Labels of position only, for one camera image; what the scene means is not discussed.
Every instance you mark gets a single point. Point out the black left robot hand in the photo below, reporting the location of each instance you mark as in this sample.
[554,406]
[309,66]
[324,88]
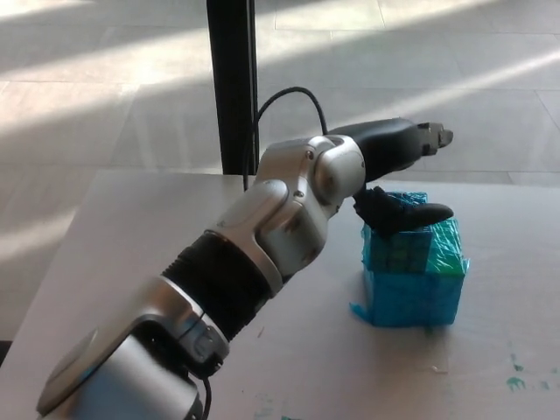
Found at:
[387,144]

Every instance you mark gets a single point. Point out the small blue cube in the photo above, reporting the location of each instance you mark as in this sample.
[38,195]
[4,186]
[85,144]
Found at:
[402,257]

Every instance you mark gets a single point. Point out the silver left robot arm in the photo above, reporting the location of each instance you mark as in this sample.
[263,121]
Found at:
[271,219]

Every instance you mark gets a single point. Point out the big blue green wrapped cube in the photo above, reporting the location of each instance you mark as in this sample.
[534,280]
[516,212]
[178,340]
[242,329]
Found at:
[415,302]

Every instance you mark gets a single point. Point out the black window frame post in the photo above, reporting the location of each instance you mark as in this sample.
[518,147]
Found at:
[229,65]

